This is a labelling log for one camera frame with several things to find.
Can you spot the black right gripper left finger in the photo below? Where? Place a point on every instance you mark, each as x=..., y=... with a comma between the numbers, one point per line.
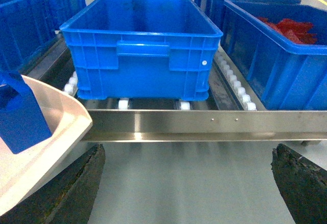
x=68, y=198

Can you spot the stainless steel shelf rack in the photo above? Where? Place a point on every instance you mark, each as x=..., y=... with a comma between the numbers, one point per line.
x=131, y=125

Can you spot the blue bin with red parts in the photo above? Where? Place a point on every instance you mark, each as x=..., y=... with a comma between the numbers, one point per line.
x=283, y=74

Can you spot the beige plastic dustpan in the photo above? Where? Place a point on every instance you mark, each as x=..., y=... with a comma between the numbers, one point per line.
x=23, y=173

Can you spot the blue bin front centre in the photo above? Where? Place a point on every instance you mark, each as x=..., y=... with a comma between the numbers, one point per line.
x=142, y=49

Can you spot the blue plastic block part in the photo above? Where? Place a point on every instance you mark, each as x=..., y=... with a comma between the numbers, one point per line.
x=23, y=124

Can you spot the blue bin far left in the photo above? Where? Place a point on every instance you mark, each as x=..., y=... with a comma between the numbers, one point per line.
x=26, y=29

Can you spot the red plastic parts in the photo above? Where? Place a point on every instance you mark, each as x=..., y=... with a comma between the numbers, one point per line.
x=295, y=31

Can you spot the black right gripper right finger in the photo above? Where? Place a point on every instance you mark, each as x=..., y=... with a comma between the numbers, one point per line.
x=301, y=183

